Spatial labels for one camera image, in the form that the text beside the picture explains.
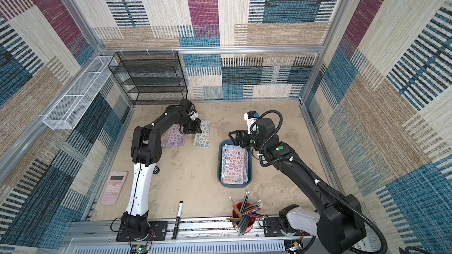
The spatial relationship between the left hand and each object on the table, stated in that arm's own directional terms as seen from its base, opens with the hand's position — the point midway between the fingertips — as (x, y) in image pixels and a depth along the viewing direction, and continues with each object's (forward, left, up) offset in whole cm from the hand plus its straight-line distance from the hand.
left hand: (202, 131), depth 105 cm
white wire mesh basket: (-14, +49, +33) cm, 61 cm away
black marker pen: (-46, +7, -1) cm, 47 cm away
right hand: (-17, -19, +19) cm, 32 cm away
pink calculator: (-30, +40, 0) cm, 50 cm away
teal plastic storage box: (-13, -12, +3) cm, 18 cm away
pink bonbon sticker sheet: (-24, -18, +3) cm, 30 cm away
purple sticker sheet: (-4, +15, 0) cm, 15 cm away
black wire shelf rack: (+27, +29, +19) cm, 44 cm away
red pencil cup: (-47, -21, +5) cm, 51 cm away
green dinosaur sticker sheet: (-6, 0, -1) cm, 6 cm away
